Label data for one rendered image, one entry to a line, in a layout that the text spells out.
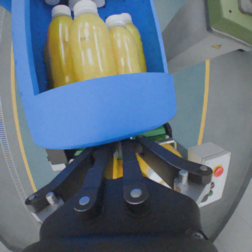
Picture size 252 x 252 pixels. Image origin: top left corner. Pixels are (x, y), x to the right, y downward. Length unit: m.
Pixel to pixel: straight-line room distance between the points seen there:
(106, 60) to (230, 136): 2.20
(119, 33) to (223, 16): 0.35
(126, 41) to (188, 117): 1.47
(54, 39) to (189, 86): 1.51
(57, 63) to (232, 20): 0.50
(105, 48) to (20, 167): 2.15
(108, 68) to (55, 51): 0.11
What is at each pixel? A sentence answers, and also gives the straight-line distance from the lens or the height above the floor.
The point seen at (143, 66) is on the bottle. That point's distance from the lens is 0.29.
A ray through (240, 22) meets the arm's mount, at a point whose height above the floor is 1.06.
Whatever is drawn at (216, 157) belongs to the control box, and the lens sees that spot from 0.40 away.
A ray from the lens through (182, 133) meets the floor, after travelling 1.64.
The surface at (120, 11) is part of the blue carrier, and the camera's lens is 0.44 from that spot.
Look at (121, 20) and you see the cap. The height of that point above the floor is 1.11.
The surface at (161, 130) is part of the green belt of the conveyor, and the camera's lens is 0.50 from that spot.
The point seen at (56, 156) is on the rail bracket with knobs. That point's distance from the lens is 0.44.
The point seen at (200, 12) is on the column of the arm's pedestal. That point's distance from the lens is 0.65.
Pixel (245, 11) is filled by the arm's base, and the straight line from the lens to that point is 0.58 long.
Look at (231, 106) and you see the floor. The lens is 2.13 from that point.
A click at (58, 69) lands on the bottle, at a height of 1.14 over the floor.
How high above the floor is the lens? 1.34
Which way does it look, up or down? 76 degrees down
